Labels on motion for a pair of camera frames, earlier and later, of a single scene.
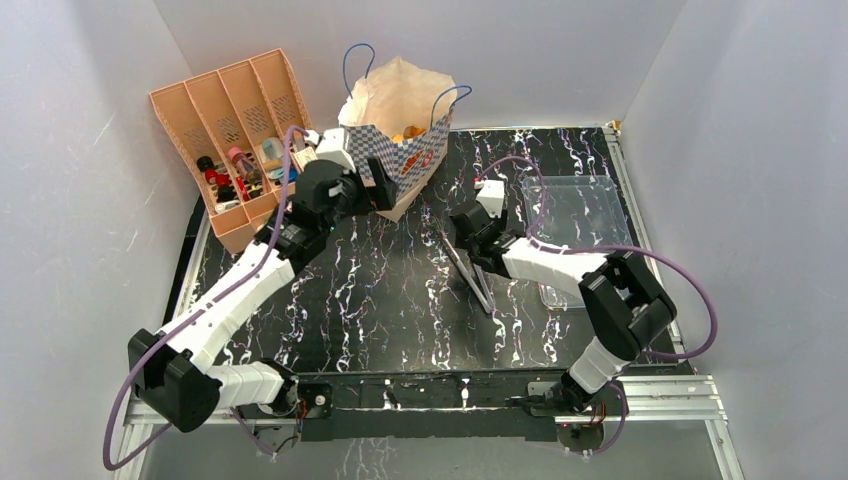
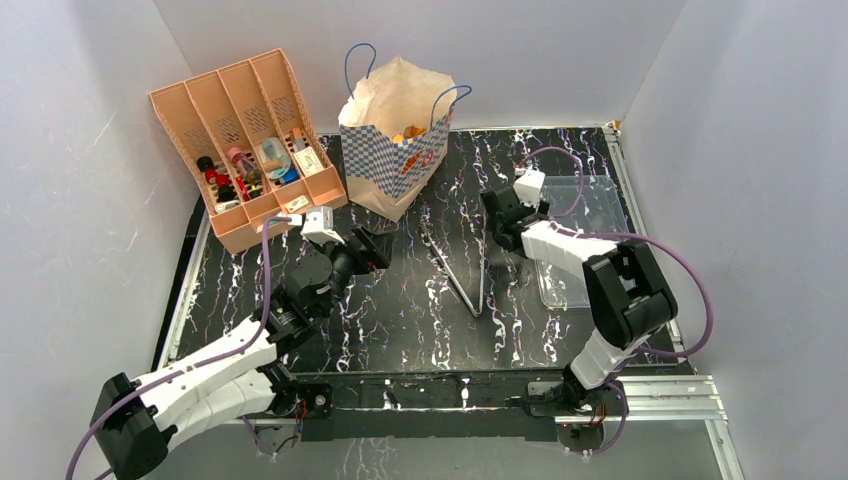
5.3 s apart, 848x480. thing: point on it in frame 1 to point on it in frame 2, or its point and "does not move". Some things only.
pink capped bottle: (237, 156) does not move
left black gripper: (383, 189) to (380, 251)
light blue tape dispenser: (272, 151) does not move
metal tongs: (487, 302) to (445, 266)
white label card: (304, 156) does not move
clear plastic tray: (576, 213) does not move
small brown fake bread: (408, 132) does not move
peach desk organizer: (233, 126) does not move
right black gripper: (473, 245) to (500, 216)
